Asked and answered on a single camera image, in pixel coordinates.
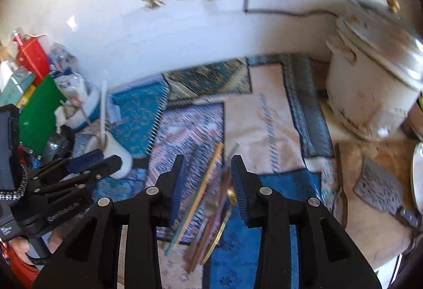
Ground white ceramic utensil cup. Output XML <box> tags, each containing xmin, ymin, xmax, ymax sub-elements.
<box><xmin>85</xmin><ymin>132</ymin><xmax>133</xmax><ymax>179</ymax></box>

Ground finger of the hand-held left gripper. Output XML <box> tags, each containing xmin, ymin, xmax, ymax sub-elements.
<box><xmin>31</xmin><ymin>148</ymin><xmax>105</xmax><ymax>182</ymax></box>
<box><xmin>33</xmin><ymin>155</ymin><xmax>123</xmax><ymax>201</ymax></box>

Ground white tissue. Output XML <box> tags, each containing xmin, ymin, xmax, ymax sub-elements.
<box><xmin>54</xmin><ymin>100</ymin><xmax>80</xmax><ymax>135</ymax></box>

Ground blue patterned patchwork mat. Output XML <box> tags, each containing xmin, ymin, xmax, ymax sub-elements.
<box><xmin>71</xmin><ymin>56</ymin><xmax>347</xmax><ymax>289</ymax></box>

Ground thin wooden stick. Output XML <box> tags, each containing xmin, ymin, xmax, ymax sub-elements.
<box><xmin>71</xmin><ymin>98</ymin><xmax>92</xmax><ymax>127</ymax></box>

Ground red box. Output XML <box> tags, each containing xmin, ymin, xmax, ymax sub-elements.
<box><xmin>12</xmin><ymin>32</ymin><xmax>51</xmax><ymax>86</ymax></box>

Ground blue and white plastic bag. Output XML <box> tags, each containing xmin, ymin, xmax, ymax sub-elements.
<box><xmin>49</xmin><ymin>42</ymin><xmax>90</xmax><ymax>101</ymax></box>

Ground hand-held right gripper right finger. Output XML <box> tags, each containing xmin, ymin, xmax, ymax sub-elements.
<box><xmin>230</xmin><ymin>154</ymin><xmax>382</xmax><ymax>289</ymax></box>

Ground wooden cutting board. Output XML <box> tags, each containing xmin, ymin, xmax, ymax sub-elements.
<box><xmin>334</xmin><ymin>140</ymin><xmax>423</xmax><ymax>258</ymax></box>

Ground blue and white tub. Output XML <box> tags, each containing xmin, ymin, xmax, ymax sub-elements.
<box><xmin>59</xmin><ymin>81</ymin><xmax>102</xmax><ymax>133</ymax></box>

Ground person's left hand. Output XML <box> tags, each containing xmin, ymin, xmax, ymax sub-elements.
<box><xmin>9</xmin><ymin>228</ymin><xmax>69</xmax><ymax>265</ymax></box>

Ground steel cleaver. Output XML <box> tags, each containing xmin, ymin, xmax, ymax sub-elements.
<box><xmin>353</xmin><ymin>157</ymin><xmax>422</xmax><ymax>227</ymax></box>

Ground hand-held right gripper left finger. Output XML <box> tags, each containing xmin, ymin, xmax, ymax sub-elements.
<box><xmin>33</xmin><ymin>154</ymin><xmax>189</xmax><ymax>289</ymax></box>

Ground orange chopstick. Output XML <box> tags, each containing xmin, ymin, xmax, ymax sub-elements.
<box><xmin>177</xmin><ymin>143</ymin><xmax>224</xmax><ymax>237</ymax></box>

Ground white rice cooker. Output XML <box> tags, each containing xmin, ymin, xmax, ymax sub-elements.
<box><xmin>325</xmin><ymin>0</ymin><xmax>423</xmax><ymax>141</ymax></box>

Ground white plate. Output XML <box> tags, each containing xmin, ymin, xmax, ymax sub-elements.
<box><xmin>410</xmin><ymin>142</ymin><xmax>423</xmax><ymax>214</ymax></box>

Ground gold spoon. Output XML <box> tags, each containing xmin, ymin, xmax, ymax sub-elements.
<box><xmin>201</xmin><ymin>188</ymin><xmax>238</xmax><ymax>266</ymax></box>

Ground teal box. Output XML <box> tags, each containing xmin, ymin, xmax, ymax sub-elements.
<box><xmin>0</xmin><ymin>67</ymin><xmax>35</xmax><ymax>108</ymax></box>

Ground brown chopstick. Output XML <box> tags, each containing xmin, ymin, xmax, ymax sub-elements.
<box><xmin>183</xmin><ymin>200</ymin><xmax>228</xmax><ymax>274</ymax></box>

